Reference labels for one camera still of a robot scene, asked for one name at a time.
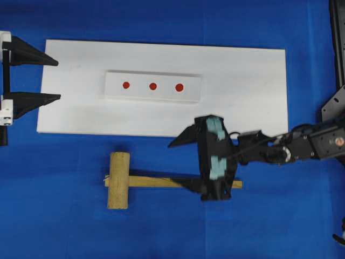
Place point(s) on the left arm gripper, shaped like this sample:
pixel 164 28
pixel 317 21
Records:
pixel 15 52

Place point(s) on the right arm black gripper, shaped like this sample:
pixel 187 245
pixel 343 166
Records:
pixel 217 167

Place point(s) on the wooden mallet hammer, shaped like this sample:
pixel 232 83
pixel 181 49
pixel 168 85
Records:
pixel 119 180

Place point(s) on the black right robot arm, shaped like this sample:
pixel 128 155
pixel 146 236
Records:
pixel 306 141

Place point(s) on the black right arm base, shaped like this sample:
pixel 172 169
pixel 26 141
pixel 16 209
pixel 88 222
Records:
pixel 334 107

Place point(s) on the black block at left edge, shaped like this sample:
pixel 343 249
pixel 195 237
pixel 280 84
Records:
pixel 3 135

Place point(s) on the large white foam board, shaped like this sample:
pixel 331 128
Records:
pixel 246 87

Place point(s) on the small white raised block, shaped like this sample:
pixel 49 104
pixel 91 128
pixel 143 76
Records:
pixel 152 86

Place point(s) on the black clamp at lower right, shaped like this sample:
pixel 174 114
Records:
pixel 340 238

